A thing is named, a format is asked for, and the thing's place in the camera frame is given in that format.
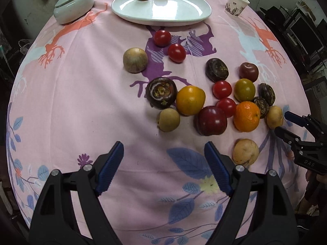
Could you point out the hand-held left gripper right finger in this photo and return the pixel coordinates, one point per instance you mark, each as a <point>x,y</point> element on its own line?
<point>217,168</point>

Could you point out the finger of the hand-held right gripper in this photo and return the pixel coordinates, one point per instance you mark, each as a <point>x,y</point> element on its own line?
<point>293,117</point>
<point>283,132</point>

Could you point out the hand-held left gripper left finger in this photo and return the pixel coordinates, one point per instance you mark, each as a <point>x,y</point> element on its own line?
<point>112,168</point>

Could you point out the small tan round fruit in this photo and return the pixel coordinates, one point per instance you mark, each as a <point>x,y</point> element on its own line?
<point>274,117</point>
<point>168,120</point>

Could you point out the large tan round fruit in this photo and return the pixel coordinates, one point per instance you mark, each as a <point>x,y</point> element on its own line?
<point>245,151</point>
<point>135,60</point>

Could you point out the large orange mandarin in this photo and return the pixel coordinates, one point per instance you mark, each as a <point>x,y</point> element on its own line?
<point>246,116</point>

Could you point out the large dark red plum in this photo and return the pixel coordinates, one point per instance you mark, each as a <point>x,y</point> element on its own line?
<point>211,120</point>

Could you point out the green yellow tomato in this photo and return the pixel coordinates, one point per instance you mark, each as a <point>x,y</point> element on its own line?
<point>244,89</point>

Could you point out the red cherry tomato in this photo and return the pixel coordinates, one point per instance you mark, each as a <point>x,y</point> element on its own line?
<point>222,89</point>
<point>176,53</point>
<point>162,38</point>
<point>226,107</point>

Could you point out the small dark red plum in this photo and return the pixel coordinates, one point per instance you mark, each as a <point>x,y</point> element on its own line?
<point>248,71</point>

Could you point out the yellow orange tomato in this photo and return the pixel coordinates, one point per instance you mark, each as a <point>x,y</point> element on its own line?
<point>190,100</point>

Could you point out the white oval plate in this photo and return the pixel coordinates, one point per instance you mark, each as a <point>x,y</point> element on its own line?
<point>166,10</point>

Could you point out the person's right hand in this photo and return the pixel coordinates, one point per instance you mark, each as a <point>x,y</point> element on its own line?
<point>310,186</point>

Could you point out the pink printed tablecloth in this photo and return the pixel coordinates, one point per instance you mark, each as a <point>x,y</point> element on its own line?
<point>89,94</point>

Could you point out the black monitor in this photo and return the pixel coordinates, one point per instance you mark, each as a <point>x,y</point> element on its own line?
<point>304,30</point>

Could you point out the printed paper cup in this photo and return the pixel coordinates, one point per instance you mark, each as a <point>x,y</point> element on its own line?
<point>236,3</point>

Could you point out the clear plastic bag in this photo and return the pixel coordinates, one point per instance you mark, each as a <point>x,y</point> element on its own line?
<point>24,46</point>

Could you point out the pale green ceramic bowl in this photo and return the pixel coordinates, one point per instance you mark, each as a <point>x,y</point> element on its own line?
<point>74,12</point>

